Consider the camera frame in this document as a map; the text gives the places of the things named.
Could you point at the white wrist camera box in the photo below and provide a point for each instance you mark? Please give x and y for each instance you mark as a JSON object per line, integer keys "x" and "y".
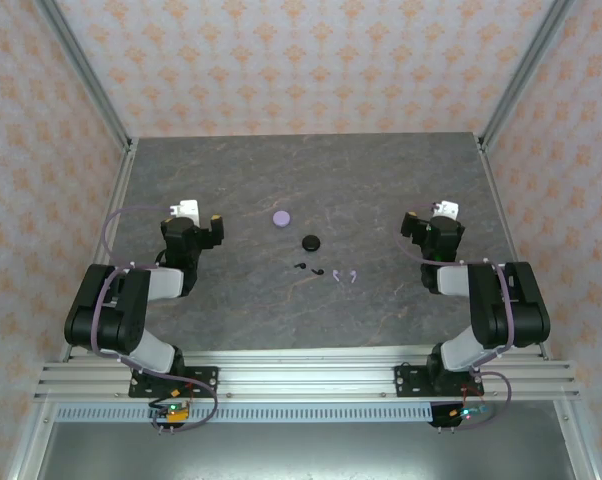
{"x": 187, "y": 209}
{"x": 447, "y": 208}

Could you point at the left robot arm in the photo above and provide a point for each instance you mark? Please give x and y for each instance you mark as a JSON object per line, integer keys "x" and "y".
{"x": 111, "y": 310}

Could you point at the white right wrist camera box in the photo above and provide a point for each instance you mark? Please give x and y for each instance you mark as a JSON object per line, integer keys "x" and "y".
{"x": 447, "y": 208}

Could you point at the purple earbud charging case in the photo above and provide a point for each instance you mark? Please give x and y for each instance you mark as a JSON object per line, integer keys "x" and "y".
{"x": 281, "y": 219}

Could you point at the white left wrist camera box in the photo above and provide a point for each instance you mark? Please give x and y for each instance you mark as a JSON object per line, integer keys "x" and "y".
{"x": 187, "y": 209}

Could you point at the aluminium frame strut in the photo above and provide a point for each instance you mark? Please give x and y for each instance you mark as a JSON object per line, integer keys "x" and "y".
{"x": 575, "y": 445}
{"x": 33, "y": 445}

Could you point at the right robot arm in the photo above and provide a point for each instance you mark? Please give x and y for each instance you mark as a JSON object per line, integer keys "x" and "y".
{"x": 526, "y": 310}

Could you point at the black cylindrical pin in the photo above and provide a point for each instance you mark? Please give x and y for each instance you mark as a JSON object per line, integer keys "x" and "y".
{"x": 317, "y": 271}

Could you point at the grey metal base panel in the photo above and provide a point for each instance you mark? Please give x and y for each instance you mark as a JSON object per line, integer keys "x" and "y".
{"x": 306, "y": 452}

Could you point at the aluminium frame post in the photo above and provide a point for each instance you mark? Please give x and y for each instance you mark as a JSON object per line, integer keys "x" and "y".
{"x": 83, "y": 70}
{"x": 525, "y": 70}

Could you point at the white earbuds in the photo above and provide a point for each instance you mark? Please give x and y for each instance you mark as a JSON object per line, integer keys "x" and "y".
{"x": 336, "y": 276}
{"x": 353, "y": 276}

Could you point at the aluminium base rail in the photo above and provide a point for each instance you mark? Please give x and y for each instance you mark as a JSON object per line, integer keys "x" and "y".
{"x": 306, "y": 380}

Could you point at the black earbud charging case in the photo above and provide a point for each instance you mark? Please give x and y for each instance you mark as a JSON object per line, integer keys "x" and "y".
{"x": 311, "y": 243}

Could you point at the aluminium table side rail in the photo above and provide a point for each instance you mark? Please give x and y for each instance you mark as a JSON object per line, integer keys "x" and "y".
{"x": 506, "y": 220}
{"x": 101, "y": 260}

